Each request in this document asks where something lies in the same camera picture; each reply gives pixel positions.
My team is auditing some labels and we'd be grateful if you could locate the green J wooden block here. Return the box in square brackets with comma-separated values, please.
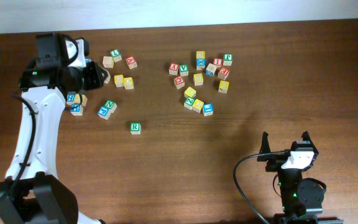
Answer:
[223, 54, 233, 66]

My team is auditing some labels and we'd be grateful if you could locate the red Q wooden block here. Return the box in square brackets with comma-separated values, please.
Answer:
[173, 76, 185, 89]

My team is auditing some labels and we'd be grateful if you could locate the blue U wooden block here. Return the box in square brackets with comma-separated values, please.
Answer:
[203, 103, 214, 116]

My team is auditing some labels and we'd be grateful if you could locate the blue tilted wooden block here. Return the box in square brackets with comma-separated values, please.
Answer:
[205, 63, 217, 77]

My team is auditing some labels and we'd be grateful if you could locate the blue X wooden block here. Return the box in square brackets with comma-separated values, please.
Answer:
[196, 58, 206, 70]

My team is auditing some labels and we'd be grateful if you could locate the blue h wooden block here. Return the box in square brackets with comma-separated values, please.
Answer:
[66, 92, 76, 105]
[70, 104, 83, 116]

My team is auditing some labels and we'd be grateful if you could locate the yellow O wooden block left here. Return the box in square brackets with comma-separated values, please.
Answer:
[73, 93, 88, 106]

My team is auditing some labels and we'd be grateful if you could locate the yellow right wooden block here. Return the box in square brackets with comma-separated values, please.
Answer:
[218, 80, 229, 93]

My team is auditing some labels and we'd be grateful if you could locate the plain picture wooden block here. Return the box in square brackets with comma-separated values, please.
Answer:
[103, 56, 114, 68]

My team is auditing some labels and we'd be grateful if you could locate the red 6 wooden block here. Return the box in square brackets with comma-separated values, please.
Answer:
[103, 70, 111, 83]

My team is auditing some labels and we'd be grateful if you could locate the green R wooden block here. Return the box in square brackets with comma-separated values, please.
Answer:
[130, 122, 142, 134]

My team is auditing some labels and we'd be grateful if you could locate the red I wooden block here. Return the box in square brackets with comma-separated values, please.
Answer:
[213, 58, 223, 68]

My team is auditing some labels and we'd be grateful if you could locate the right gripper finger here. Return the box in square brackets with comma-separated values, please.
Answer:
[259, 131, 271, 154]
[301, 131, 313, 146]

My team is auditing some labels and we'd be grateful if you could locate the green Z wooden block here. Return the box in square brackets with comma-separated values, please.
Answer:
[184, 97, 195, 110]

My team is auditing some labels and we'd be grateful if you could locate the blue H wooden block back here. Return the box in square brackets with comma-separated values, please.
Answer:
[66, 92, 76, 105]

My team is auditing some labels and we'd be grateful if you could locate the blue H wooden block front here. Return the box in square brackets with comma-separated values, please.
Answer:
[70, 104, 83, 116]

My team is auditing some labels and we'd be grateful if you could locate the yellow W wooden block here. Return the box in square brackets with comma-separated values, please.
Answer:
[184, 86, 196, 98]

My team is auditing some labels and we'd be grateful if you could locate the yellow G wooden block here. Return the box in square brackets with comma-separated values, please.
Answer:
[192, 99, 204, 113]

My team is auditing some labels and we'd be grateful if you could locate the red Y wooden block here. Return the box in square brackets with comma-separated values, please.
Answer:
[168, 63, 179, 75]

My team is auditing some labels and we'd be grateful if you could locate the green N wooden block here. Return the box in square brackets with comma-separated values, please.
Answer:
[104, 100, 117, 113]

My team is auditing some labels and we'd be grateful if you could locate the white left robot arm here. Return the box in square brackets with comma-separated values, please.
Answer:
[0, 58, 109, 223]

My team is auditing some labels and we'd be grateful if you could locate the green L wooden block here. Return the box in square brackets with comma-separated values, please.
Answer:
[110, 49, 122, 63]

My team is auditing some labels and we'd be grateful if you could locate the yellow wooden block X side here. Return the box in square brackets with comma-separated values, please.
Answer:
[114, 74, 124, 88]

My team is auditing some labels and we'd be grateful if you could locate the green V wooden block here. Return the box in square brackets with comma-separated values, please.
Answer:
[179, 64, 189, 77]

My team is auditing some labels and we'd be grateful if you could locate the blue P wooden block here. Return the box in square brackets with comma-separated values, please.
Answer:
[98, 106, 111, 119]

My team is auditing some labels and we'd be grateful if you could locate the yellow centre wooden block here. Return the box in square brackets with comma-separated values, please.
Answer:
[193, 73, 204, 86]

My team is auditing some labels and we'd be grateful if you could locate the yellow top stacked block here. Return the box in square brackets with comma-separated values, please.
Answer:
[196, 50, 206, 59]

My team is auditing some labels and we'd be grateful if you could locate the yellow O block 2 side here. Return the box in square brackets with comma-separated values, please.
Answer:
[123, 77, 134, 90]

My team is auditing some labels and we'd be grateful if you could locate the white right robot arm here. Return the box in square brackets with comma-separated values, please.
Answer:
[257, 131, 344, 223]

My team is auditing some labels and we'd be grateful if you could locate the red E wooden block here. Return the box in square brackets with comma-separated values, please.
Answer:
[218, 67, 230, 80]

